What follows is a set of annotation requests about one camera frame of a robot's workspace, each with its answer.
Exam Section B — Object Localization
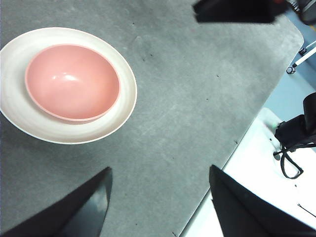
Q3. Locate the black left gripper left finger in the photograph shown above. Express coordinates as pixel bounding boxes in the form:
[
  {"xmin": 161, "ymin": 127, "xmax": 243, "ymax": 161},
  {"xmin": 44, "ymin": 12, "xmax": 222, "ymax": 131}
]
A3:
[{"xmin": 0, "ymin": 167, "xmax": 113, "ymax": 237}]

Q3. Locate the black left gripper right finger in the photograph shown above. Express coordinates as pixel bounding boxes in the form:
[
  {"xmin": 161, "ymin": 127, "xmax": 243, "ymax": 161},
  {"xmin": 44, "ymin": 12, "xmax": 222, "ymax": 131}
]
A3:
[{"xmin": 209, "ymin": 164, "xmax": 316, "ymax": 237}]

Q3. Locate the white round plate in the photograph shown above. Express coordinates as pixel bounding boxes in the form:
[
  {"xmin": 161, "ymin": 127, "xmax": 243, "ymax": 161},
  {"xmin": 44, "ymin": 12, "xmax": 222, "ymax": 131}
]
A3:
[{"xmin": 0, "ymin": 27, "xmax": 138, "ymax": 145}]

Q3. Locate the red ribbed bowl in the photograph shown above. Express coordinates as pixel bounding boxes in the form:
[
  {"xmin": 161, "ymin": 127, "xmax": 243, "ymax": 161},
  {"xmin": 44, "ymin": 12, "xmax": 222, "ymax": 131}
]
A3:
[{"xmin": 24, "ymin": 43, "xmax": 121, "ymax": 122}]

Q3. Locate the white rod with black foot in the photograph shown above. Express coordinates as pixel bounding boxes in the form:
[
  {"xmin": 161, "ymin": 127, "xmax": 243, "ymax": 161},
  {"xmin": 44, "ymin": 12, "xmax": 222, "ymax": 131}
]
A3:
[{"xmin": 286, "ymin": 40, "xmax": 316, "ymax": 75}]

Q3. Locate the black cable loop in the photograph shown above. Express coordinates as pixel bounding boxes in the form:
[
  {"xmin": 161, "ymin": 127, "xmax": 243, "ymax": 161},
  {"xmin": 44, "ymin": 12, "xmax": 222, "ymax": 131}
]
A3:
[{"xmin": 273, "ymin": 144, "xmax": 316, "ymax": 180}]

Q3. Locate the thin black wire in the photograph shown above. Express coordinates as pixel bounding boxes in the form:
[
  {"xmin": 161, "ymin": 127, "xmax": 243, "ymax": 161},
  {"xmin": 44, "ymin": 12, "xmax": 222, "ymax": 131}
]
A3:
[{"xmin": 297, "ymin": 203, "xmax": 316, "ymax": 218}]

